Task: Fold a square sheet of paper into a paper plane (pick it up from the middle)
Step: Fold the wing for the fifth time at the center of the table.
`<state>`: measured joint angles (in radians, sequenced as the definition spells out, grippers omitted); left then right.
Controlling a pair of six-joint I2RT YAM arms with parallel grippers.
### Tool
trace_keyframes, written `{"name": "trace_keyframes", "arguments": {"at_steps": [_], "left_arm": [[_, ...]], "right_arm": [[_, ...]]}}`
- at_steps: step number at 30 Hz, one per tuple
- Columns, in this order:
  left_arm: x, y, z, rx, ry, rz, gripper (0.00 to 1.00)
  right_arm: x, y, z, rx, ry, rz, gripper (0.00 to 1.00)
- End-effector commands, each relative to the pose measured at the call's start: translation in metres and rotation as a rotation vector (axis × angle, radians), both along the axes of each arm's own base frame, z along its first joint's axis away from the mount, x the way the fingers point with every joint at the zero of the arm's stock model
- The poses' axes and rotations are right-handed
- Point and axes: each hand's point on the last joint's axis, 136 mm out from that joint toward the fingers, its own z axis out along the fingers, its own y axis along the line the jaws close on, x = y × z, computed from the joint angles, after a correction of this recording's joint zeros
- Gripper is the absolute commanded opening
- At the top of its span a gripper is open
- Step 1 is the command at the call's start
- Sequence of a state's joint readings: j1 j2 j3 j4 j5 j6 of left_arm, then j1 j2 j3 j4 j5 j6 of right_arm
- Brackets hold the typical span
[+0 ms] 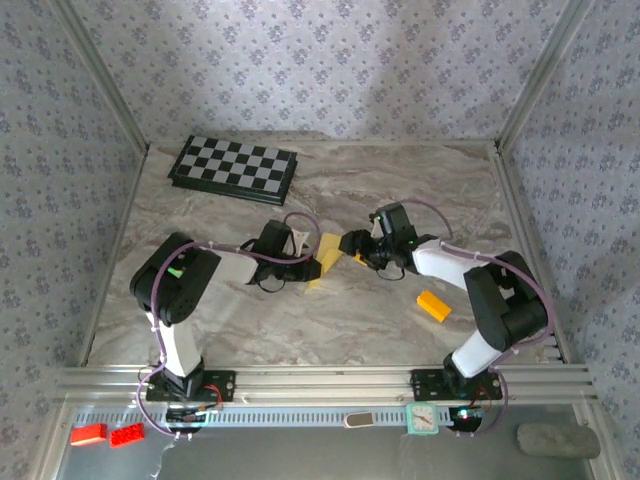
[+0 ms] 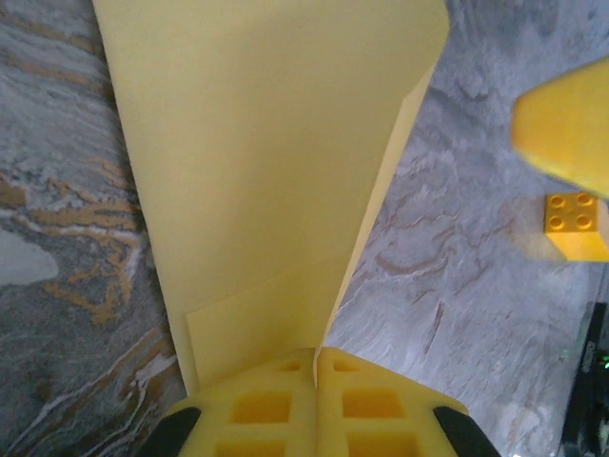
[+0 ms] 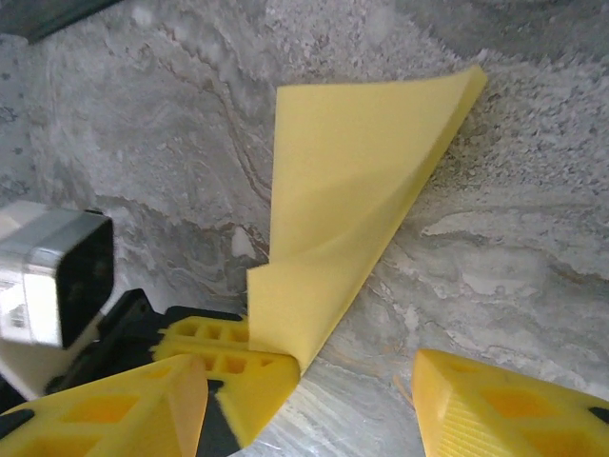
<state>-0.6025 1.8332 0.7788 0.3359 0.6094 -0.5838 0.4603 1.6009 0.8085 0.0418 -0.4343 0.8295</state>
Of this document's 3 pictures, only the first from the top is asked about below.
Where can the small teal clock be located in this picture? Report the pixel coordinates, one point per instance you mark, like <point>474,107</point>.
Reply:
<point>422,419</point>

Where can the yellow square paper sheet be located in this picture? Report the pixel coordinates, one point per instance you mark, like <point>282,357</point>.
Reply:
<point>327,250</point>

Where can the aluminium side rail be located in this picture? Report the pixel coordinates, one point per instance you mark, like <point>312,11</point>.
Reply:
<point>532,250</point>
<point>112,250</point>

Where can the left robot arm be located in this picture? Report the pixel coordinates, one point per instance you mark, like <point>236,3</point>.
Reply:
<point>170,285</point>

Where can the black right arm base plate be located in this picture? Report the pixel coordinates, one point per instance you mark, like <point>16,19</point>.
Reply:
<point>425,382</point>

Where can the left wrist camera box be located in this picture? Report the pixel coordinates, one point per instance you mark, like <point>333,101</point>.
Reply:
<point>300,239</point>

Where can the black controller board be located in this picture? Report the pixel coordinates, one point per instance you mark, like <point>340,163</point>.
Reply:
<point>185,419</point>
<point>465,419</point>

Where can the studded red toy brick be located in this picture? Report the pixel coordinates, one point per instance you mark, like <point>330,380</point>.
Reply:
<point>127,435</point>

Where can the aluminium front rail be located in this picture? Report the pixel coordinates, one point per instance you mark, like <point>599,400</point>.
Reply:
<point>325,382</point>

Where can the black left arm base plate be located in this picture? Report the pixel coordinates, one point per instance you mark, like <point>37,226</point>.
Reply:
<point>222,385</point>

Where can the smooth red toy brick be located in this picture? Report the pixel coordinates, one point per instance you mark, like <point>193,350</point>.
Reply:
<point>89,435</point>

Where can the black and white chessboard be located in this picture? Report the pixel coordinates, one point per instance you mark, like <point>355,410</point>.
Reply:
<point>230,162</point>

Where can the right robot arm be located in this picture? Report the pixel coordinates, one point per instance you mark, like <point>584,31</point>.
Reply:
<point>500,300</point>

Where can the aluminium frame post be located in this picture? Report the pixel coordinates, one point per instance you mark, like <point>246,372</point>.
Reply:
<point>542,75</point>
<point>100,75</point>

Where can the orange rectangular block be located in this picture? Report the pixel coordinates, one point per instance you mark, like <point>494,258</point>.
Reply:
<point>434,306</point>

